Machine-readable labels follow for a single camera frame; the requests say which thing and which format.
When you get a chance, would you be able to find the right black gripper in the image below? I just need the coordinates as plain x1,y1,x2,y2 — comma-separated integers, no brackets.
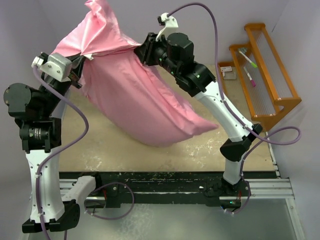
135,31,181,77

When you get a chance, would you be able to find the pink rose-patterned pillowcase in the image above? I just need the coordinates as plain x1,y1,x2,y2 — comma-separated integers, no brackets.
55,0,218,147

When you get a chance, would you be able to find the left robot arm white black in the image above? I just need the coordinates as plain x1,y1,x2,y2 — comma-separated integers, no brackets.
3,53,103,234

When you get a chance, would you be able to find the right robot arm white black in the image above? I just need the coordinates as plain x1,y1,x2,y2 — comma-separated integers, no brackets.
134,32,263,196

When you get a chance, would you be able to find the white red label card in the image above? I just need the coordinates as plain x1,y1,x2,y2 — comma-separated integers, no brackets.
220,66,233,76

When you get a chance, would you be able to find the grey flat tray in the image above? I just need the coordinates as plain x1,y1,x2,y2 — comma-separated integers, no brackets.
222,72,237,81

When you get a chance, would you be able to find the green-capped white marker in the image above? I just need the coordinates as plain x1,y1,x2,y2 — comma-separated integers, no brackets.
238,50,258,68

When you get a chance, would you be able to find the magenta-capped white marker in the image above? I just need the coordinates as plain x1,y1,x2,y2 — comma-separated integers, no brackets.
243,66,256,88

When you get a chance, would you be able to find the orange wooden stepped rack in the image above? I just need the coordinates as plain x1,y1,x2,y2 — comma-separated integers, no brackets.
218,23,302,132

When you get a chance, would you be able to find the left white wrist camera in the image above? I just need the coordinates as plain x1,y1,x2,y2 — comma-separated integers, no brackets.
31,52,72,83

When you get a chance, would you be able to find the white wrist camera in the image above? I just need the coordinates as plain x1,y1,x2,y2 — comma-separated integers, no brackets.
155,12,179,42
31,52,72,83

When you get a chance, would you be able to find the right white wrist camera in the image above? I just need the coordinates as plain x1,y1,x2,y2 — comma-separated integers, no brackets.
155,12,179,42

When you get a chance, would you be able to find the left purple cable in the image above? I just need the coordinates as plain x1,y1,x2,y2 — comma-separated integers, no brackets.
32,66,135,240

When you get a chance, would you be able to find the purple cable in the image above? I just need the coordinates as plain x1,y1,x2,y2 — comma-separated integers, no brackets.
168,2,302,216
32,66,135,240

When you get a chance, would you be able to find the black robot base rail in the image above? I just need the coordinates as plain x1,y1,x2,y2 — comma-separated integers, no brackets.
58,171,277,208

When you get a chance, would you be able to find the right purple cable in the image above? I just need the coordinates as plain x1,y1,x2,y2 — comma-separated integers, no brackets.
168,2,302,216

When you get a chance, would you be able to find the aluminium frame rail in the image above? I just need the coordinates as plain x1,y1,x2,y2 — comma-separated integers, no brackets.
48,179,294,206

